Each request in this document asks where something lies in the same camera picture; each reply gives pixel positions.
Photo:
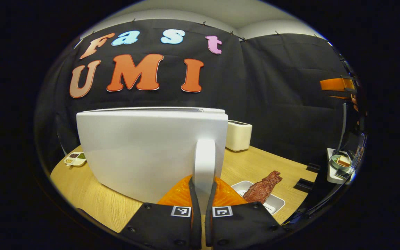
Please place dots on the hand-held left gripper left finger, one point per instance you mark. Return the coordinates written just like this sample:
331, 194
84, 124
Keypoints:
195, 215

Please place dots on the cake slice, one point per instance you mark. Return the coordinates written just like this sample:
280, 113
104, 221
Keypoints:
343, 161

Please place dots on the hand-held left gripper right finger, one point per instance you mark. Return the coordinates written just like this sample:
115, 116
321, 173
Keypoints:
209, 215

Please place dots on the white divided snack dish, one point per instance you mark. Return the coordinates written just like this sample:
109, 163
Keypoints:
76, 159

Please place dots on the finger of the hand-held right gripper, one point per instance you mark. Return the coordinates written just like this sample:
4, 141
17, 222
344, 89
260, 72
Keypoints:
335, 84

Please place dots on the brown meat strip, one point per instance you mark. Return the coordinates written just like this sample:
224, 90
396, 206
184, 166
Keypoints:
262, 189

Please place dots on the green bowl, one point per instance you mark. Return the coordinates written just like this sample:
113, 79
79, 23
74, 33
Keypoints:
335, 166

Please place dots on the white microwave oven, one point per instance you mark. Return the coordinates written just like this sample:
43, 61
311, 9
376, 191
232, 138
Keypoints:
144, 149

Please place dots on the white rectangular tray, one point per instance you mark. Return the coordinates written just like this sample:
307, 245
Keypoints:
274, 205

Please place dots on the black table clamp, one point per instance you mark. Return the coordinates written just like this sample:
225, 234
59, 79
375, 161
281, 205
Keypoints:
313, 167
303, 184

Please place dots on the black backdrop cloth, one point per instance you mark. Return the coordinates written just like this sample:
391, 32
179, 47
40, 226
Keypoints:
276, 86

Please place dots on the white toaster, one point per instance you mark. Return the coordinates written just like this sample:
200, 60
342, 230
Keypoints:
238, 137

